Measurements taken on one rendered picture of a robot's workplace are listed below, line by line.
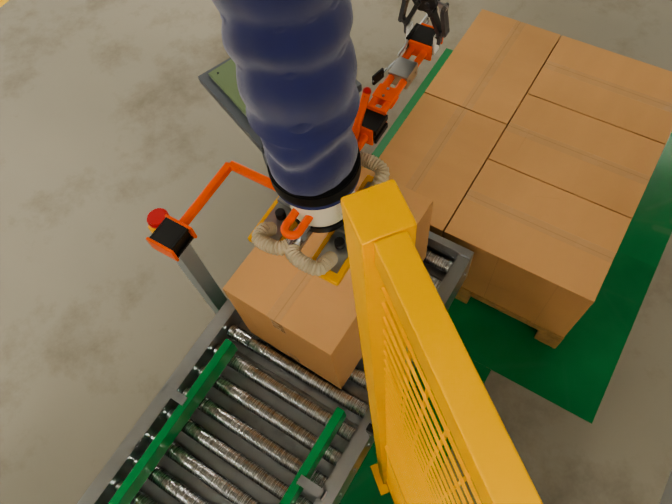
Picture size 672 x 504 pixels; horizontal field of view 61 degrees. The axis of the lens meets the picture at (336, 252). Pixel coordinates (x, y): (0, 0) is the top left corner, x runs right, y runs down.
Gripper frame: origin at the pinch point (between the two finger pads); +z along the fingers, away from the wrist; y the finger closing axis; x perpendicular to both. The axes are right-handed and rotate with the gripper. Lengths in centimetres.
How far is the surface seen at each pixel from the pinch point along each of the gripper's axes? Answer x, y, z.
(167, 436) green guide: -132, -20, 64
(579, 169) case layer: 36, 56, 73
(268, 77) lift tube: -70, 4, -51
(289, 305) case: -82, 1, 32
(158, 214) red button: -80, -49, 23
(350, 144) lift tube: -58, 11, -22
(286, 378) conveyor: -95, -1, 78
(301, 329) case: -87, 8, 32
